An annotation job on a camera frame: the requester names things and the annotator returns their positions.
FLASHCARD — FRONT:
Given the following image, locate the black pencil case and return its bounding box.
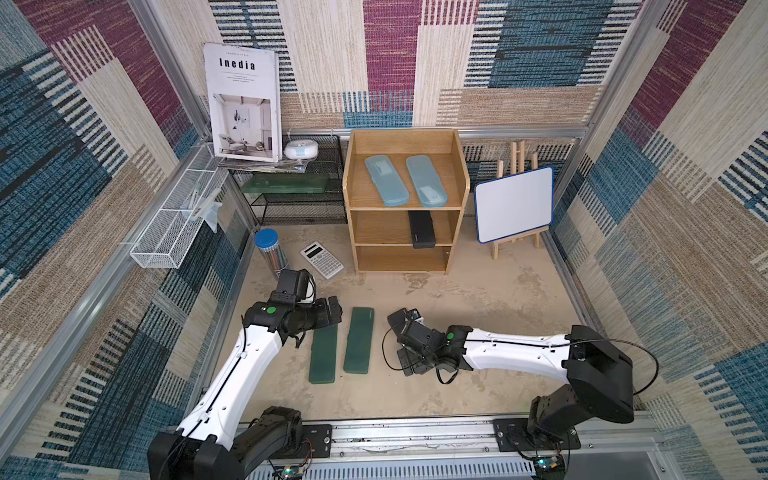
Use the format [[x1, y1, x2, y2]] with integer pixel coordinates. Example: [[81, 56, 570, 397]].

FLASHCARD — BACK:
[[408, 210, 436, 249], [398, 356, 421, 377]]

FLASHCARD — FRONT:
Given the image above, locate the light blue pencil case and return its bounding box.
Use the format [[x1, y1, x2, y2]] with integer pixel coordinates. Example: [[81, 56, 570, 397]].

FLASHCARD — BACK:
[[364, 155, 410, 207], [406, 155, 448, 208]]

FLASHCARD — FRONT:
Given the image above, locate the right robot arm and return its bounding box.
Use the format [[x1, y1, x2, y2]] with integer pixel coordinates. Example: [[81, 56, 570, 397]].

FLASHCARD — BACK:
[[387, 309, 634, 451]]

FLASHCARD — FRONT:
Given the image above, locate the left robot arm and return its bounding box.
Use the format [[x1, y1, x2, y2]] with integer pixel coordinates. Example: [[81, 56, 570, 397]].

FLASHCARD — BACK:
[[147, 269, 343, 479]]

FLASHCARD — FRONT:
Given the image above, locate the dark green pencil case outer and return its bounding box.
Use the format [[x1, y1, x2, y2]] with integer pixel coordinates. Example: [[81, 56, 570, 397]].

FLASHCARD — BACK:
[[308, 325, 338, 385]]

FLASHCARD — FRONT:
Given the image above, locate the dark green pencil case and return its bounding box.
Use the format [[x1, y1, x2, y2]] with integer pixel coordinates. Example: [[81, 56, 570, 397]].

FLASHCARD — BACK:
[[343, 307, 375, 375], [308, 325, 338, 385]]

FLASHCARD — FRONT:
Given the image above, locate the dark green pencil case inner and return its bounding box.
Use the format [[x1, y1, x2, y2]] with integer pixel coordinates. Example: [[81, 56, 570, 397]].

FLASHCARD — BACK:
[[343, 307, 375, 375]]

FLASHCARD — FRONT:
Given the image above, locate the blue-lidded pencil tube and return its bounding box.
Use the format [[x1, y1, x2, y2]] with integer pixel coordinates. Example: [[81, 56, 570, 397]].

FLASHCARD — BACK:
[[254, 228, 289, 278]]

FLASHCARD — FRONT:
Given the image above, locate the wooden three-tier shelf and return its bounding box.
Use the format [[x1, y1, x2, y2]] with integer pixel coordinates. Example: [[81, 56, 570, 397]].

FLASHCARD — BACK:
[[342, 128, 470, 274]]

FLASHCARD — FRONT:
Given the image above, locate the white calculator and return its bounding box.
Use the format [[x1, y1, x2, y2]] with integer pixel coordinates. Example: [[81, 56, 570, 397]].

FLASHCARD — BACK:
[[300, 242, 344, 280]]

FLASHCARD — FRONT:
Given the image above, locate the green tray on rack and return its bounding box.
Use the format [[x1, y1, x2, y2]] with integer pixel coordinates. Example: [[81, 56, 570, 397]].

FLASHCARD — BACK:
[[241, 173, 329, 195]]

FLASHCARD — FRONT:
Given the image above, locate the small whiteboard on easel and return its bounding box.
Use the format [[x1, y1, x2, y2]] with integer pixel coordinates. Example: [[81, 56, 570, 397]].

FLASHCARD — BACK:
[[475, 140, 554, 260]]

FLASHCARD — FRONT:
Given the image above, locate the white round device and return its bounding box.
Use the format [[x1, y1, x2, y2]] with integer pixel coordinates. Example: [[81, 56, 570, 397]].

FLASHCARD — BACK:
[[284, 139, 319, 160]]

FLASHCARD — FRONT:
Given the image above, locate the white Inedia magazine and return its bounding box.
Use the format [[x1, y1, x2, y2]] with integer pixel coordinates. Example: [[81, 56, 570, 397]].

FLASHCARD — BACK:
[[203, 43, 282, 163]]

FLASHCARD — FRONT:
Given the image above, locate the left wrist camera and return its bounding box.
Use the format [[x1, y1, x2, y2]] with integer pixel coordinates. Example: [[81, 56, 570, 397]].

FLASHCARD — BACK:
[[295, 269, 316, 304]]

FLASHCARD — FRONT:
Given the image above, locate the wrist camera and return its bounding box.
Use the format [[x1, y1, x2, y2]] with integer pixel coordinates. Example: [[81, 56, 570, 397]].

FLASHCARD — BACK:
[[295, 269, 316, 304], [403, 309, 423, 328]]

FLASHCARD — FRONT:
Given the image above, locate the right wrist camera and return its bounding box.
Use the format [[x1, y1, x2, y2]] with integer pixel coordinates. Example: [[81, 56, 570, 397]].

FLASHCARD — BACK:
[[403, 309, 423, 328]]

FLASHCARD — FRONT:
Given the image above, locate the black wire rack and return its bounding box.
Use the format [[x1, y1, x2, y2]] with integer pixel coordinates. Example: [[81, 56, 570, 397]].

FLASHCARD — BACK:
[[230, 135, 347, 226]]

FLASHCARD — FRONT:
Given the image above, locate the white wire mesh basket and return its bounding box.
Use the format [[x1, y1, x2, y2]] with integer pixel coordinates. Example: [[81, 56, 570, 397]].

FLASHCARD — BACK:
[[130, 142, 227, 269]]

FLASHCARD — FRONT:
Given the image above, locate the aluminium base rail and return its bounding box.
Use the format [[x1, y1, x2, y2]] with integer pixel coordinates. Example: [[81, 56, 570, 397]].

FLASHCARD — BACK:
[[239, 410, 679, 480]]

